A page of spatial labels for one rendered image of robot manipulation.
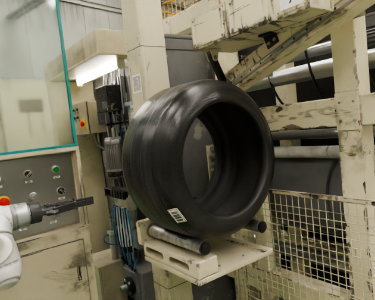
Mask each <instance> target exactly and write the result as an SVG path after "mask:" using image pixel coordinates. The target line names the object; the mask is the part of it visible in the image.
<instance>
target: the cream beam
mask: <svg viewBox="0 0 375 300"><path fill-rule="evenodd" d="M333 9H334V0H303V3H300V4H298V5H295V6H293V7H290V8H287V9H285V10H283V11H280V1H279V0H227V1H225V2H223V3H221V4H219V5H217V6H215V7H213V8H211V9H209V10H207V11H205V12H203V13H201V14H199V15H197V16H195V17H193V18H191V20H190V22H191V28H192V39H193V50H194V51H201V52H203V51H206V50H208V49H211V48H214V49H221V50H220V51H219V52H227V53H234V52H237V51H241V50H243V49H246V48H250V47H252V46H255V45H259V44H261V43H265V40H264V38H263V37H258V35H261V34H263V33H266V32H269V31H271V32H275V33H278V32H279V31H281V30H284V29H287V28H289V27H292V26H295V25H298V24H301V23H304V22H307V21H310V20H313V19H315V18H318V17H321V16H324V15H327V14H330V13H331V12H333Z"/></svg>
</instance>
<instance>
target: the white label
mask: <svg viewBox="0 0 375 300"><path fill-rule="evenodd" d="M167 211H168V212H169V214H170V215H171V216H172V217H173V218H174V220H175V221H176V223H182V222H186V219H185V218H184V216H183V215H182V214H181V213H180V211H179V210H178V209H177V208H174V209H171V210H167Z"/></svg>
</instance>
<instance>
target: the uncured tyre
mask: <svg viewBox="0 0 375 300"><path fill-rule="evenodd" d="M196 118H198V119H199V120H200V121H201V122H202V123H203V124H204V126H205V127H206V128H207V130H208V132H209V134H210V136H211V139H212V142H213V145H214V152H215V164H214V171H213V174H212V177H211V180H210V182H209V184H208V186H207V188H206V189H205V190H204V191H203V193H202V194H201V195H200V196H199V197H198V198H196V199H195V200H194V198H193V196H192V195H191V193H190V191H189V189H188V186H187V184H186V180H185V175H184V171H183V149H184V145H185V140H186V136H187V134H188V131H189V129H190V127H191V125H192V123H193V122H194V120H195V119H196ZM274 160H275V158H274V143H273V138H272V135H271V131H270V128H269V125H268V123H267V120H266V119H265V117H264V115H263V113H262V112H261V110H260V108H259V107H258V105H257V104H256V103H255V101H254V100H253V99H252V98H251V97H250V96H249V95H248V94H247V93H246V92H245V91H244V90H242V89H241V88H239V87H237V86H236V85H233V84H231V83H229V82H225V81H221V80H214V79H202V80H196V81H193V82H189V83H185V84H182V85H178V86H173V87H170V88H167V89H164V90H162V91H160V92H158V93H156V94H155V95H153V96H152V97H150V98H149V99H148V100H147V101H146V102H145V103H144V104H143V105H142V106H141V107H140V108H139V109H138V111H137V112H136V114H135V115H134V116H133V118H132V120H131V122H130V124H129V126H128V128H127V131H126V134H125V137H124V142H123V149H122V157H121V162H122V170H123V177H124V181H125V184H126V187H127V190H128V192H129V194H130V196H131V198H132V200H133V202H134V203H135V204H136V206H137V207H138V208H139V209H140V211H141V212H142V213H143V214H144V215H145V216H146V217H147V218H148V219H150V220H151V221H152V222H153V223H155V224H157V225H158V226H160V227H163V228H165V229H168V230H172V231H174V232H177V233H181V234H183V235H187V236H190V237H193V238H197V239H218V238H224V237H226V236H230V235H232V234H234V233H236V232H238V231H239V230H240V229H242V228H243V227H245V226H246V225H247V224H248V223H249V222H250V221H251V220H252V219H253V217H254V216H255V215H256V213H257V212H258V210H259V209H260V208H261V206H262V204H263V203H264V201H265V199H266V197H267V195H268V192H269V190H270V186H271V183H272V179H273V174H274ZM174 208H177V209H178V210H179V211H180V213H181V214H182V215H183V216H184V218H185V219H186V222H182V223H176V221H175V220H174V218H173V217H172V216H171V215H170V214H169V212H168V211H167V210H171V209H174Z"/></svg>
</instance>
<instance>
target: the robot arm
mask: <svg viewBox="0 0 375 300"><path fill-rule="evenodd" d="M91 204H94V201H93V197H92V196H88V197H85V198H80V199H74V198H72V200H68V201H62V202H55V203H51V204H44V206H40V203H38V202H32V203H28V204H26V203H25V202H24V203H20V204H11V205H6V206H0V291H2V290H6V289H9V288H11V287H13V286H15V285H16V284H17V283H18V281H19V280H20V279H21V274H22V262H21V257H20V253H19V250H18V247H17V244H16V242H15V240H14V238H13V234H12V231H16V230H19V229H23V228H26V227H29V226H30V225H31V224H35V223H40V222H41V221H42V217H43V215H47V216H50V215H57V214H59V213H63V212H66V211H70V210H74V209H76V210H77V208H78V207H83V206H86V205H91Z"/></svg>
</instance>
